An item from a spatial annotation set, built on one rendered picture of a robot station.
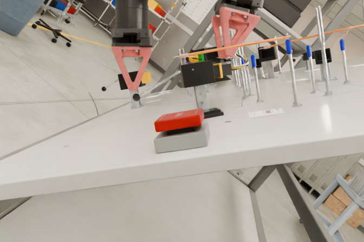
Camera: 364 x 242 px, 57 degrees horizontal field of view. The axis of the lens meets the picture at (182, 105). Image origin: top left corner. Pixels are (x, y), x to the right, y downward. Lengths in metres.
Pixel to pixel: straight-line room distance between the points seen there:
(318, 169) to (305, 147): 7.55
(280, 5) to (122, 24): 1.16
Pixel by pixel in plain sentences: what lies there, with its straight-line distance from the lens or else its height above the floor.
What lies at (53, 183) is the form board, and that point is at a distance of 0.37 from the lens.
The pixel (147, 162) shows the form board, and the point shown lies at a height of 1.05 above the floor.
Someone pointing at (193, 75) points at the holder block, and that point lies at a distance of 0.58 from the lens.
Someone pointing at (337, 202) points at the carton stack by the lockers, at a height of 0.22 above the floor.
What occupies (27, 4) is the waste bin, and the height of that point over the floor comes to 0.40.
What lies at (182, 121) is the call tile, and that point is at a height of 1.10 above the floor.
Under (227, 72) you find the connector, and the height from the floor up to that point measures 1.16.
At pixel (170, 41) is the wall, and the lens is 8.54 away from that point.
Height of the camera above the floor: 1.17
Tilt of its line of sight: 10 degrees down
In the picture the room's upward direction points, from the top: 37 degrees clockwise
